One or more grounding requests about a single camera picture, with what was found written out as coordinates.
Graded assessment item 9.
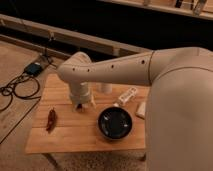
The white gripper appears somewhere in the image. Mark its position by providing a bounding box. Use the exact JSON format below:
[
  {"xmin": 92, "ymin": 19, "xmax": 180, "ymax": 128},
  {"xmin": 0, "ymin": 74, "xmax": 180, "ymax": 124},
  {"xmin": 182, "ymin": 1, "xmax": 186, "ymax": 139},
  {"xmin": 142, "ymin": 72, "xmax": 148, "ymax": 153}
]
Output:
[{"xmin": 69, "ymin": 82, "xmax": 96, "ymax": 111}]

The black eraser block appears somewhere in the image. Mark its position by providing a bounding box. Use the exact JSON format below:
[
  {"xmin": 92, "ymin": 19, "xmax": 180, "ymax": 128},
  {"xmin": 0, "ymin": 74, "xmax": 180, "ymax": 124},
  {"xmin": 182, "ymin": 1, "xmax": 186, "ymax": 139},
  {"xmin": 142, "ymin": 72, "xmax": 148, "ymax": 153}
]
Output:
[{"xmin": 76, "ymin": 104, "xmax": 83, "ymax": 111}]

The white ceramic cup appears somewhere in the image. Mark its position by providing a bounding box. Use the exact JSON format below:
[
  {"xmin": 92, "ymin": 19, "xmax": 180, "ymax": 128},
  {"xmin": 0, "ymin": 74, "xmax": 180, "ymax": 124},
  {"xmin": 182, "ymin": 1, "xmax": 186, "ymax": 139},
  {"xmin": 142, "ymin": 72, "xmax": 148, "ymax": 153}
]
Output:
[{"xmin": 100, "ymin": 83, "xmax": 112, "ymax": 94}]

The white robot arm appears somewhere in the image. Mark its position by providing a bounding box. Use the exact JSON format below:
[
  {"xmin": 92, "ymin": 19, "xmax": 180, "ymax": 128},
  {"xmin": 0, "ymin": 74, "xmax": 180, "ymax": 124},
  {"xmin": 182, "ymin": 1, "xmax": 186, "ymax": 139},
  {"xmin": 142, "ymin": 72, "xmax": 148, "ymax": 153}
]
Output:
[{"xmin": 58, "ymin": 47, "xmax": 213, "ymax": 171}]

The red chili pepper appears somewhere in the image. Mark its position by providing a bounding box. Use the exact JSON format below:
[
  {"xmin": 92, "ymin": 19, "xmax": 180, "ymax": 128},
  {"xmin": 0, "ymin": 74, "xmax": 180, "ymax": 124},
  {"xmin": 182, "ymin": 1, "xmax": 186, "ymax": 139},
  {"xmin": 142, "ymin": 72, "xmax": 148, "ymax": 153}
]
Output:
[{"xmin": 46, "ymin": 109, "xmax": 57, "ymax": 133}]

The wooden table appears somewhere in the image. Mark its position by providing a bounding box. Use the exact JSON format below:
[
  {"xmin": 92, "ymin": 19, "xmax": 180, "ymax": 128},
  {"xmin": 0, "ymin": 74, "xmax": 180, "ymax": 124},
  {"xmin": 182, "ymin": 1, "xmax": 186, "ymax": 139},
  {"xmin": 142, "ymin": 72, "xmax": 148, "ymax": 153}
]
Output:
[{"xmin": 25, "ymin": 74, "xmax": 149, "ymax": 154}]

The black bowl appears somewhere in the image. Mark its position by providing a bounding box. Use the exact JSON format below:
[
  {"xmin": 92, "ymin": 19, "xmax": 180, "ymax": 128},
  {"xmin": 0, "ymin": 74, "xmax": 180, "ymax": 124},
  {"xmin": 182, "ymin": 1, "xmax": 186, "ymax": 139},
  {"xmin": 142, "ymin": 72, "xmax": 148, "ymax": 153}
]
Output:
[{"xmin": 98, "ymin": 107, "xmax": 132, "ymax": 140}]

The small white block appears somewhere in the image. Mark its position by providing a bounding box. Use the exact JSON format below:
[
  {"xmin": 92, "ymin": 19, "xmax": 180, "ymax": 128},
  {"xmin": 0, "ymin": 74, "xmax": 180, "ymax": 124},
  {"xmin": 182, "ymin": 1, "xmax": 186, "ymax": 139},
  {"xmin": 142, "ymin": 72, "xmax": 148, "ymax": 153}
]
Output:
[{"xmin": 136, "ymin": 102, "xmax": 146, "ymax": 119}]

